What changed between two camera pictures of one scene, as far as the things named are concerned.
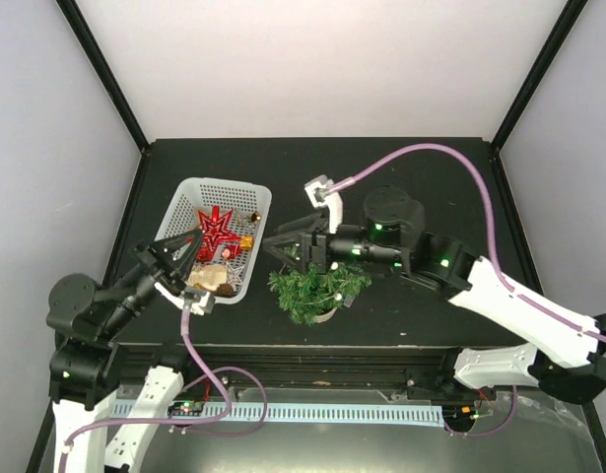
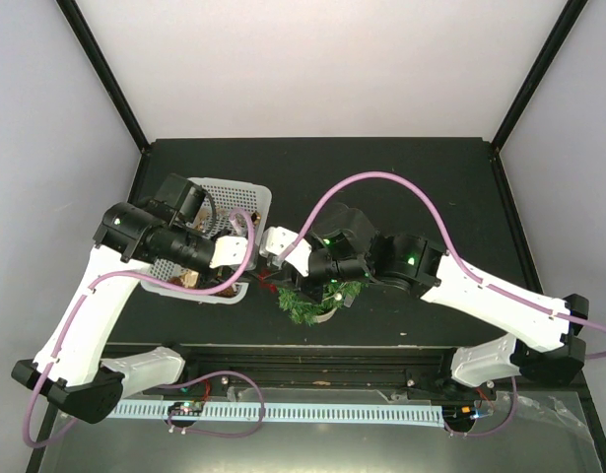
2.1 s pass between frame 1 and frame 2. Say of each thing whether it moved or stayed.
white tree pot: stayed
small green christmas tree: stayed
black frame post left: stayed
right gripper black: moved
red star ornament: moved
